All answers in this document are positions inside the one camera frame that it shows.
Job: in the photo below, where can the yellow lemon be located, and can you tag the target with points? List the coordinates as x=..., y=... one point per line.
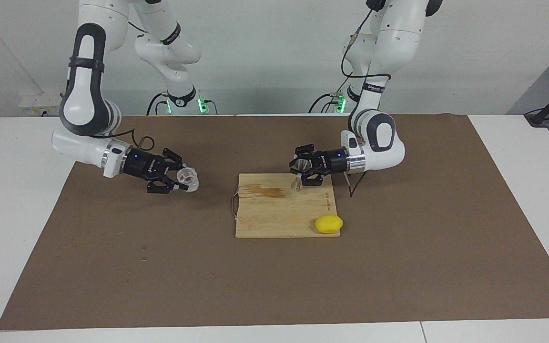
x=329, y=224

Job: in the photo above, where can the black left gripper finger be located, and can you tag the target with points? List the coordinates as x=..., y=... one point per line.
x=307, y=151
x=313, y=179

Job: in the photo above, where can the wooden cutting board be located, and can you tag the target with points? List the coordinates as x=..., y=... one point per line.
x=279, y=214

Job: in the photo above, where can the metal double jigger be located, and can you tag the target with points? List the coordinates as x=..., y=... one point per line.
x=296, y=186

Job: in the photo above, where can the clear glass cup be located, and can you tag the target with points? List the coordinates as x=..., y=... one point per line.
x=189, y=180

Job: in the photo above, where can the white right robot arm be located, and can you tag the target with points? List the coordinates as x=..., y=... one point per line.
x=86, y=95

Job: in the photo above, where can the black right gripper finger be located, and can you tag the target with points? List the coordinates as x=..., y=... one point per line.
x=173, y=158
x=160, y=186

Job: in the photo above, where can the white wall socket box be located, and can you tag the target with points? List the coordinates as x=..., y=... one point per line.
x=36, y=102

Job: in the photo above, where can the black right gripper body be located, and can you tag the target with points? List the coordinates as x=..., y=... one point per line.
x=143, y=166

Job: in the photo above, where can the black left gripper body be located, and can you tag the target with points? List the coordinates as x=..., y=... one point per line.
x=334, y=161

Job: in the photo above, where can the brown table mat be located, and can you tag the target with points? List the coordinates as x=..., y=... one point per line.
x=274, y=286

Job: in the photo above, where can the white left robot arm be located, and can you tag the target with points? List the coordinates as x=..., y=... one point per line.
x=389, y=143

